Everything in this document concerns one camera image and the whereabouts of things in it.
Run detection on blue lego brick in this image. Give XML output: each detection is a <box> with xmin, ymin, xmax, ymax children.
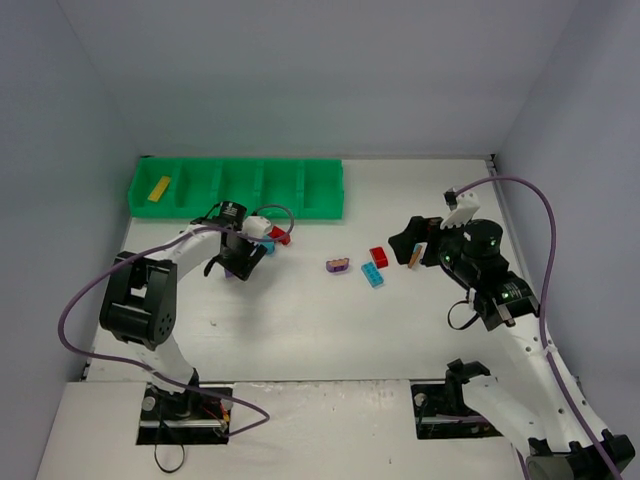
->
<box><xmin>360</xmin><ymin>262</ymin><xmax>384</xmax><ymax>288</ymax></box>

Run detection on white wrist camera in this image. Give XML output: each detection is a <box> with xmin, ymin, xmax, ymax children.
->
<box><xmin>440</xmin><ymin>189</ymin><xmax>480</xmax><ymax>230</ymax></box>
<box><xmin>242</xmin><ymin>215</ymin><xmax>273</xmax><ymax>239</ymax></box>

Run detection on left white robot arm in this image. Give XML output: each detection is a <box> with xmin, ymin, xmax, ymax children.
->
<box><xmin>99</xmin><ymin>201</ymin><xmax>273</xmax><ymax>395</ymax></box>

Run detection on green five-compartment bin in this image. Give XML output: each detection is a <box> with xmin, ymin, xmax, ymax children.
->
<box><xmin>128</xmin><ymin>157</ymin><xmax>345</xmax><ymax>220</ymax></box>

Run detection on red curved lego brick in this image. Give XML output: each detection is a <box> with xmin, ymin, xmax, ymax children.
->
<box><xmin>369</xmin><ymin>246</ymin><xmax>389</xmax><ymax>269</ymax></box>

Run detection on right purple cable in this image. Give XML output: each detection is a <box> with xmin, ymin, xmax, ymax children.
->
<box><xmin>452</xmin><ymin>174</ymin><xmax>626</xmax><ymax>480</ymax></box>

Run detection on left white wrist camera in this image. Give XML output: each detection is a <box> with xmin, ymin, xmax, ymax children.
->
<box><xmin>242</xmin><ymin>215</ymin><xmax>273</xmax><ymax>239</ymax></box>

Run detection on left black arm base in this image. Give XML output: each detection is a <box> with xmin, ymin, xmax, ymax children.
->
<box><xmin>136</xmin><ymin>383</ymin><xmax>233</xmax><ymax>446</ymax></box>

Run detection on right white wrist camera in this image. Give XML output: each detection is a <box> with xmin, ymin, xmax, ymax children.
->
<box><xmin>440</xmin><ymin>189</ymin><xmax>480</xmax><ymax>230</ymax></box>

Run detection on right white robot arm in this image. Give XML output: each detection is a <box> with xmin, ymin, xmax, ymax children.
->
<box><xmin>388</xmin><ymin>216</ymin><xmax>636</xmax><ymax>479</ymax></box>

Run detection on yellow long lego plate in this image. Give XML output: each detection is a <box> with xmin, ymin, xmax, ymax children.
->
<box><xmin>147</xmin><ymin>176</ymin><xmax>171</xmax><ymax>203</ymax></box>

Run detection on teal oval lego piece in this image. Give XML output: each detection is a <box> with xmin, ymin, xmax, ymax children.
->
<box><xmin>262</xmin><ymin>242</ymin><xmax>275</xmax><ymax>255</ymax></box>

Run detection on brown lego plate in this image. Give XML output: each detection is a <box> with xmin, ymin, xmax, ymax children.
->
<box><xmin>407</xmin><ymin>244</ymin><xmax>423</xmax><ymax>269</ymax></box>

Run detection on purple lego with gold studs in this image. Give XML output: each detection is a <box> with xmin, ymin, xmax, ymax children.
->
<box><xmin>325</xmin><ymin>257</ymin><xmax>350</xmax><ymax>274</ymax></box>

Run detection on red long lego brick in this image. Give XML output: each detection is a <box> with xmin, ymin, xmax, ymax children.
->
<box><xmin>268</xmin><ymin>226</ymin><xmax>291</xmax><ymax>246</ymax></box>

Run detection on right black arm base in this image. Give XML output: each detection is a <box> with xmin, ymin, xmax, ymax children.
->
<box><xmin>410</xmin><ymin>382</ymin><xmax>501</xmax><ymax>440</ymax></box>

